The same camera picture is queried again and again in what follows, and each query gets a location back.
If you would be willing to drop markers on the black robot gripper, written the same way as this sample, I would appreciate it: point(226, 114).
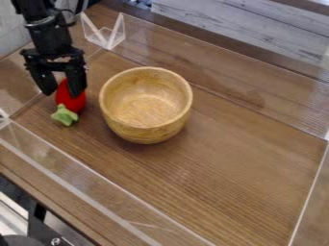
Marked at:
point(53, 53)

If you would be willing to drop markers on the red felt strawberry toy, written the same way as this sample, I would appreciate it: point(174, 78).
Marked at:
point(68, 105)

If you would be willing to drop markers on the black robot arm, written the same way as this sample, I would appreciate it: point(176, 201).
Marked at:
point(41, 6)

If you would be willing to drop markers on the light wooden bowl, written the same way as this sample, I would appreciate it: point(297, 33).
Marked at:
point(146, 103)

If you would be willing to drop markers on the clear acrylic tray enclosure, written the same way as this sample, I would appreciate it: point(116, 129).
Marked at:
point(196, 151)

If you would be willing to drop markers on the black table leg bracket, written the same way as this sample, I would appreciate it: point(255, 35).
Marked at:
point(40, 231)

